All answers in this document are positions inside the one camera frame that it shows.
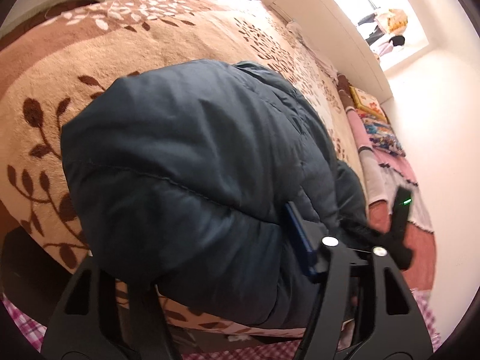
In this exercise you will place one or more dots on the beige leaf-print bed blanket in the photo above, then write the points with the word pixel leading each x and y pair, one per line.
pixel 112 45

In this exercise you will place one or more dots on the pink plaid bed sheet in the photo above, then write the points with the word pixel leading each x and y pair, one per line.
pixel 22 322

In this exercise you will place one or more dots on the pink blanket with black trim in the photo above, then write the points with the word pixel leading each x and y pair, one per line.
pixel 390 172

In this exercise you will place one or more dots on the white headboard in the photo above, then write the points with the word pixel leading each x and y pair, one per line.
pixel 330 18

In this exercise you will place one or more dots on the cartoon print pillow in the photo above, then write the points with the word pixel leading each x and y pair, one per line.
pixel 375 127

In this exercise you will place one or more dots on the brown cloth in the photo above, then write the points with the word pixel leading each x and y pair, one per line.
pixel 343 90

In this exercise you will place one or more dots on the yellow printed bag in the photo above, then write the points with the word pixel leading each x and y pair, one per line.
pixel 398 20

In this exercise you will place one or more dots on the dark quilted puffer jacket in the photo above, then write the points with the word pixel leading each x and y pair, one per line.
pixel 187 157

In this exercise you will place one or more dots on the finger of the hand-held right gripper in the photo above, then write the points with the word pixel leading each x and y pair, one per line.
pixel 360 234

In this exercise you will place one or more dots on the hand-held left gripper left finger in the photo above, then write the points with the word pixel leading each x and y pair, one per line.
pixel 95 307

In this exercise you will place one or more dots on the coral fleece blanket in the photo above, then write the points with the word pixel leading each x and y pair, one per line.
pixel 420 255

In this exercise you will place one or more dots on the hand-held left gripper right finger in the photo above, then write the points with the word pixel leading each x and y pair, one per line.
pixel 298 232

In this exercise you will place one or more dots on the pale hanging garment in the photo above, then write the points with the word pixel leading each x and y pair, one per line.
pixel 375 33

